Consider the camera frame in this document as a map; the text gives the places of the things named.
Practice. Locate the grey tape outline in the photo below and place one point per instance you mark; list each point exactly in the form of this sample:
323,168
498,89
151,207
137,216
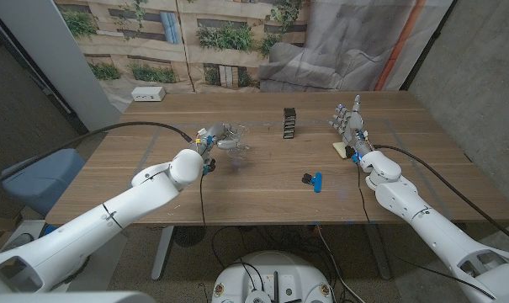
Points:
262,123

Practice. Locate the white wall column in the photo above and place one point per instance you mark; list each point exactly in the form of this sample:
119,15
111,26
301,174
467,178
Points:
56,50

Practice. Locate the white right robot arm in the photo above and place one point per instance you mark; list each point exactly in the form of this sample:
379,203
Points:
426,227

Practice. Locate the black stacked block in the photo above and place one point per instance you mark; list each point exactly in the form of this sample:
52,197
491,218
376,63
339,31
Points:
289,122

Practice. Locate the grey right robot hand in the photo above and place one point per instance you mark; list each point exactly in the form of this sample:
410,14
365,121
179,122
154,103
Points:
355,126

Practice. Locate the clear glass beaker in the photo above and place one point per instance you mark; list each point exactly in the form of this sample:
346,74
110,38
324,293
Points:
240,134

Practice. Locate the white floor platform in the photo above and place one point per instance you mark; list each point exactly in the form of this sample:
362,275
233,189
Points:
109,256

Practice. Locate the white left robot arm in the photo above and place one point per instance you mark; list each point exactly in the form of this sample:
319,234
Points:
90,227

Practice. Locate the white table leg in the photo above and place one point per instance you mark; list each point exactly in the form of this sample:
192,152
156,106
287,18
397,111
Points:
378,252
161,256

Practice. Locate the blue upholstered stool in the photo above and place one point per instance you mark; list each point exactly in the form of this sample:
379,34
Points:
39,185

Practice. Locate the printed fabric backdrop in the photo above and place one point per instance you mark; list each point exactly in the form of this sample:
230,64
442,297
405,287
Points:
237,42

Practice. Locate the blue and black binder clip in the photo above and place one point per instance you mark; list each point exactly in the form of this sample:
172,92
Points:
318,183

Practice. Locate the cream sponge piece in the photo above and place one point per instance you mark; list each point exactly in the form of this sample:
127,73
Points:
339,149

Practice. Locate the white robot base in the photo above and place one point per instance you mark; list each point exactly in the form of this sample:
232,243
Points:
273,278

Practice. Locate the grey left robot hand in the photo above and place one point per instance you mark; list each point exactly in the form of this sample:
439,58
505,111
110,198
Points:
212,136

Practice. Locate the white power strip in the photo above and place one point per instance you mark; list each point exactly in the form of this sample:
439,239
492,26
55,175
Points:
148,93

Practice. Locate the white robot head edge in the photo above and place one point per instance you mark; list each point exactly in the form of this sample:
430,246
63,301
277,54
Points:
69,297

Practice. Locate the black round floor fan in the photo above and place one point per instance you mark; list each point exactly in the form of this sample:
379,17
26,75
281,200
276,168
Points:
189,235

